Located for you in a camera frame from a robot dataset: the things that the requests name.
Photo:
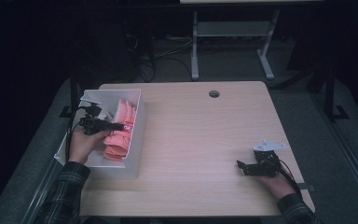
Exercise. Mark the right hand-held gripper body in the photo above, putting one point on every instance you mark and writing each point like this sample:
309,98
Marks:
265,161

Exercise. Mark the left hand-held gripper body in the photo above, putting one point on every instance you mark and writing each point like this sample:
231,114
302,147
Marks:
91,124

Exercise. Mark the pink knitted hat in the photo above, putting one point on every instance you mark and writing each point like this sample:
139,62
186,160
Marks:
126,112

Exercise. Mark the white storage box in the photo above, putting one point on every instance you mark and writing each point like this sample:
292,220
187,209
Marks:
135,155

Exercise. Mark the person's left hand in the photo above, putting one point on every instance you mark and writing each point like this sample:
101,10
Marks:
80,146

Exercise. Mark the black stand pole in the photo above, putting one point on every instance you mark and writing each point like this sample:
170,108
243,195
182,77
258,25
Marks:
330,93
73,93

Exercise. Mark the grey tape strip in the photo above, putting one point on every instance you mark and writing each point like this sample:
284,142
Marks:
307,187

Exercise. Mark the grey metal stand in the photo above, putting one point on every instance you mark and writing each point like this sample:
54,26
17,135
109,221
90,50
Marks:
230,28

